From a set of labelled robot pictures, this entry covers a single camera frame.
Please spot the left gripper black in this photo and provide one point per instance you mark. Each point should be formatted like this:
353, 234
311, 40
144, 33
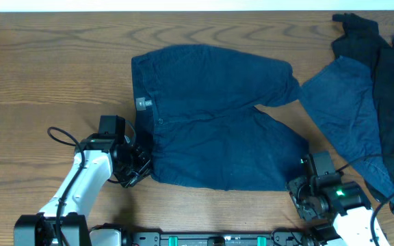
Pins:
136, 167

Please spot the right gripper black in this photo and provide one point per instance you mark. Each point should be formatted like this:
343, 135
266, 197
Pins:
299, 197

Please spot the navy blue shorts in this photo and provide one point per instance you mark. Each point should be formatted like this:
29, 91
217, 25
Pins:
197, 113

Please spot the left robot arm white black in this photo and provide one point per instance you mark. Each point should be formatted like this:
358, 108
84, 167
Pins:
63, 220

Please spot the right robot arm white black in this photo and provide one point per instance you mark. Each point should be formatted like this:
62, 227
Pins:
344, 208

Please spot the blue denim garment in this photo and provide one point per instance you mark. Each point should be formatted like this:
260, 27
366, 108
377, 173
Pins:
339, 99

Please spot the black garment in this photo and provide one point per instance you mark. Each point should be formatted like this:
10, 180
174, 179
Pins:
362, 41

